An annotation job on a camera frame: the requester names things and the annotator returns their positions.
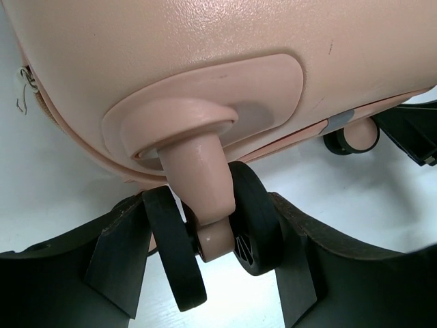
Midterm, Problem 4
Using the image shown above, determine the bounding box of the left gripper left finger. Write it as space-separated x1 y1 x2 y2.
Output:
1 196 151 327

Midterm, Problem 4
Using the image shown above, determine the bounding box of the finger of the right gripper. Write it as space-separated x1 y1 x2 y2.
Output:
370 88 436 166

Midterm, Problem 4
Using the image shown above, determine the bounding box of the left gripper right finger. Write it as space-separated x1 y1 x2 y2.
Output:
272 193 436 327

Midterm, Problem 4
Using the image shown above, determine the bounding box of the pink hard-shell suitcase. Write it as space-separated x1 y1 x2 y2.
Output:
2 1 436 311

